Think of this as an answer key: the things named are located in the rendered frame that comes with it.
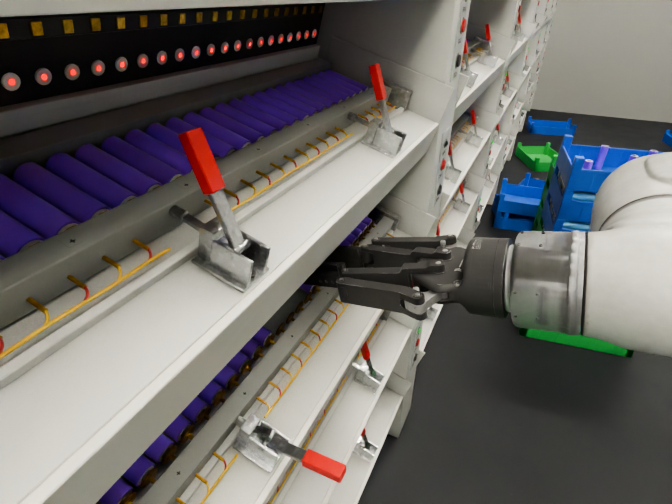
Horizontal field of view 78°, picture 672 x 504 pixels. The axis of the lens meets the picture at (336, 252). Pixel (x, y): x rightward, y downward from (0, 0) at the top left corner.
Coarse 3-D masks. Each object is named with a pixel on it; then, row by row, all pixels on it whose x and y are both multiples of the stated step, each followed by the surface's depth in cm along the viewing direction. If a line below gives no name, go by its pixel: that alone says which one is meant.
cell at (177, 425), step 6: (180, 414) 36; (174, 420) 35; (180, 420) 35; (186, 420) 35; (168, 426) 34; (174, 426) 34; (180, 426) 34; (186, 426) 35; (168, 432) 34; (174, 432) 34; (180, 432) 34; (174, 438) 34; (180, 438) 35
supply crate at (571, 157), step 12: (564, 144) 112; (576, 144) 113; (564, 156) 108; (576, 156) 97; (588, 156) 113; (612, 156) 111; (624, 156) 110; (564, 168) 105; (576, 168) 97; (612, 168) 112; (564, 180) 103; (576, 180) 99; (588, 180) 98; (600, 180) 97
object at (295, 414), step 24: (408, 216) 67; (432, 216) 65; (288, 312) 49; (336, 312) 51; (360, 312) 52; (336, 336) 48; (360, 336) 49; (312, 360) 45; (336, 360) 46; (312, 384) 43; (336, 384) 44; (216, 408) 38; (264, 408) 40; (288, 408) 40; (312, 408) 41; (288, 432) 38; (240, 456) 36; (216, 480) 34; (240, 480) 34; (264, 480) 35
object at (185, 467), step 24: (384, 216) 67; (336, 288) 51; (312, 312) 47; (288, 336) 44; (264, 360) 41; (240, 384) 38; (264, 384) 39; (288, 384) 41; (240, 408) 36; (216, 432) 34; (192, 456) 32; (216, 456) 34; (168, 480) 31; (192, 480) 33
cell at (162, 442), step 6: (162, 438) 33; (168, 438) 34; (156, 444) 33; (162, 444) 33; (168, 444) 33; (150, 450) 33; (156, 450) 33; (162, 450) 33; (150, 456) 33; (156, 456) 32; (162, 456) 33; (156, 462) 33
